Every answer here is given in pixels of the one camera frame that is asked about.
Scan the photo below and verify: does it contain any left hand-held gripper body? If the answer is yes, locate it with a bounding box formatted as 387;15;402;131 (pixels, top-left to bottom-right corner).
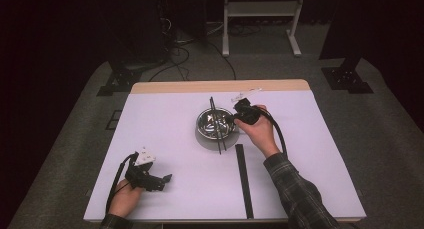
124;147;158;192

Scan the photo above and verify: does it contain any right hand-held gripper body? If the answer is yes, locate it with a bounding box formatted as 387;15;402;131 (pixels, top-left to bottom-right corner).
230;87;263;126

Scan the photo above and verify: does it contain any black carbon fibre chopstick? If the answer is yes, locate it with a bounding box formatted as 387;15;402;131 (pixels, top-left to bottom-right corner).
208;96;223;156
211;96;228;153

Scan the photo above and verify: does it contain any shiny metal bowl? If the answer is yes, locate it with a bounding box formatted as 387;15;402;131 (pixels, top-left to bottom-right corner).
195;107;237;141

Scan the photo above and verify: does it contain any row of black sticks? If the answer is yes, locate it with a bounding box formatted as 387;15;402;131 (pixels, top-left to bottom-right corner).
234;143;255;220

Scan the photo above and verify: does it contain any person's right hand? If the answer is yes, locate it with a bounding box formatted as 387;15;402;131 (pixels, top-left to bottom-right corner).
234;104;282;159

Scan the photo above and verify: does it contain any person's left hand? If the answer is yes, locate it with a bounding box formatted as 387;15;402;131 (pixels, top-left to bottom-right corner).
108;178;145;219

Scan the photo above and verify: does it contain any black stand base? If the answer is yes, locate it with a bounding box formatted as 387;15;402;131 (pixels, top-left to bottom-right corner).
320;57;374;95
96;60;143;97

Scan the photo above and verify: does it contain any white metal stand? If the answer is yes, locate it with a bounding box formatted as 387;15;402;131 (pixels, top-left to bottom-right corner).
222;0;307;58

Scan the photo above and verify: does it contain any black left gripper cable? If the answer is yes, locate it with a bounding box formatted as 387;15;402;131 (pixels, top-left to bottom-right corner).
105;151;140;217

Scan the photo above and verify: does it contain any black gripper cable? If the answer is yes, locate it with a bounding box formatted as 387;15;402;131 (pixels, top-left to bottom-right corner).
105;151;140;217
256;106;289;158

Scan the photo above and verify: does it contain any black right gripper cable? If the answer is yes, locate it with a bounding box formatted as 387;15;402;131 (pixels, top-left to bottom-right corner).
256;106;289;158

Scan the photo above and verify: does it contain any black floor cable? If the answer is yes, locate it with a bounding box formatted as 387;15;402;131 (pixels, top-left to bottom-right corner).
148;45;191;83
206;40;238;81

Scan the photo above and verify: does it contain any bundle of floor cables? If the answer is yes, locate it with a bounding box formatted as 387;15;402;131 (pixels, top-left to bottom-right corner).
229;21;265;37

